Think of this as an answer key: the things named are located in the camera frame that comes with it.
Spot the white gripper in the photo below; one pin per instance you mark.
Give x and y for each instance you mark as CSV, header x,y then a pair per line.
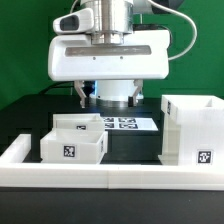
x,y
143,55

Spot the white drawer box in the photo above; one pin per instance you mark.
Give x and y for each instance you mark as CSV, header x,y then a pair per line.
x,y
67,146
86,121

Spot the white front drawer box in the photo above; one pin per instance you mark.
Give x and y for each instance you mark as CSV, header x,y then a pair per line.
x,y
67,146

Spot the white drawer cabinet frame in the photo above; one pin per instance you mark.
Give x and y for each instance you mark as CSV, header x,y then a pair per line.
x,y
193,130

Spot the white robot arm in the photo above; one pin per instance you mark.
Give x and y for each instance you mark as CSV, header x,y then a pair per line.
x,y
113,20

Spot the marker sheet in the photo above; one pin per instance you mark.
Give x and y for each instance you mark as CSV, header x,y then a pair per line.
x,y
129,123

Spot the white L-shaped fence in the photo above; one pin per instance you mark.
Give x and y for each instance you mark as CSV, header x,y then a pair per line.
x,y
15,172

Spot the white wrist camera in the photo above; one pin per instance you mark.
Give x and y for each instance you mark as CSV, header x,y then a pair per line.
x,y
77,22

